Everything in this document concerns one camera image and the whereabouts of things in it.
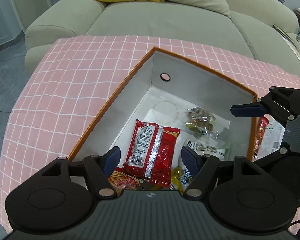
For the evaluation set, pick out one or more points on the white door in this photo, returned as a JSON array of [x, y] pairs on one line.
[[17, 5]]

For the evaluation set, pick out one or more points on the yellow snack packet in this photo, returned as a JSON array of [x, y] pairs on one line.
[[176, 180]]

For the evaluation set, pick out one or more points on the white and green snack packet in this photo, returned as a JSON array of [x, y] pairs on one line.
[[210, 151]]

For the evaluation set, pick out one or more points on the open magazine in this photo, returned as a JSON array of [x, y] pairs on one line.
[[298, 55]]

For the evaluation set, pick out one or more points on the red orange snack packet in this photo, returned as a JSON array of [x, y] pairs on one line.
[[125, 181]]

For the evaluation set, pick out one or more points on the dark book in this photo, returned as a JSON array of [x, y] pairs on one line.
[[280, 28]]

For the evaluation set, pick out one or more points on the silver white snack packet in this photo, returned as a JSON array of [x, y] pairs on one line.
[[275, 135]]

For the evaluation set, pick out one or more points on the beige sofa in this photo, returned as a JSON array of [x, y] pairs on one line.
[[152, 20]]

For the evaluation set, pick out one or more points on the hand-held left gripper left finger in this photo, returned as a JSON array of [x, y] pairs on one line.
[[113, 157]]

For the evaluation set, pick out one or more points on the clear packet of brown snack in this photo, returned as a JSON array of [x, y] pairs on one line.
[[198, 121]]

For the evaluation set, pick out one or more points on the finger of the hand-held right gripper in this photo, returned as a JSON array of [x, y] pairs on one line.
[[247, 110], [277, 155]]

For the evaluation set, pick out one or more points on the orange cardboard box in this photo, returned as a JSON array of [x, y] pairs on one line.
[[202, 87]]

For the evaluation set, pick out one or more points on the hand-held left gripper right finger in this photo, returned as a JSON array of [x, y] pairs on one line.
[[190, 158]]

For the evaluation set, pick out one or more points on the red-brown snack bar packet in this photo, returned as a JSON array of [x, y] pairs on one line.
[[261, 132]]

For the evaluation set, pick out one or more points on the pink checked tablecloth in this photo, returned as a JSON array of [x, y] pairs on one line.
[[65, 92]]

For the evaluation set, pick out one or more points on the red silver-striped snack packet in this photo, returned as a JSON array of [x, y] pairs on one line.
[[150, 150]]

